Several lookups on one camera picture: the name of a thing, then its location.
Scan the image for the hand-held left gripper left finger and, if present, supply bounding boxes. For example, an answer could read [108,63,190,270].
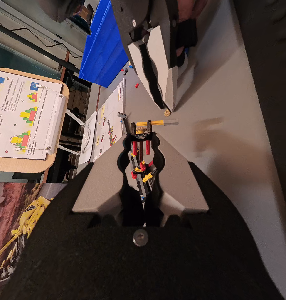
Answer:
[71,134,145,226]

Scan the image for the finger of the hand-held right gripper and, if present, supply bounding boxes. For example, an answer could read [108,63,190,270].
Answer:
[128,39,165,110]
[146,25,179,112]

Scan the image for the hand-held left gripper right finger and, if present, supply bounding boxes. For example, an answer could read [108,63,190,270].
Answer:
[144,132,209,226]

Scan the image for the long grey lego beam assembly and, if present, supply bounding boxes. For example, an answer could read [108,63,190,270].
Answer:
[117,112,157,203]

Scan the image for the short yellow lego axle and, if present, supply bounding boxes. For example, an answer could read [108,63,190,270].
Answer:
[136,120,165,126]

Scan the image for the black lego fork red pins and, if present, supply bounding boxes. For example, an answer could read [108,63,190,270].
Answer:
[131,122,153,155]

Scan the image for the open lego instruction booklet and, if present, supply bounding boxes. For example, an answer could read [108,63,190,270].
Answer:
[93,78,126,163]

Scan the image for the lego box yellow car picture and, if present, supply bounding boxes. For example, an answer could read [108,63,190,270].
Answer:
[0,183,68,298]

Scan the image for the person's right hand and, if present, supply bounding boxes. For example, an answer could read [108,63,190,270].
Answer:
[178,0,205,22]

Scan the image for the blue plastic bin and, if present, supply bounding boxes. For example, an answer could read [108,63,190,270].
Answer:
[79,0,130,88]

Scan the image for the wooden board document stand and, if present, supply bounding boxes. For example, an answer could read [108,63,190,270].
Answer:
[0,68,98,173]

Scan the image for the printed instruction sheet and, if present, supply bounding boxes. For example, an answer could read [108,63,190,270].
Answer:
[0,70,64,161]

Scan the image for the black foam pad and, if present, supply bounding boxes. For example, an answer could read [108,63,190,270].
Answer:
[233,0,286,211]

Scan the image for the black cable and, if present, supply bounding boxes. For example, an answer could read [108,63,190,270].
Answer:
[0,21,84,58]

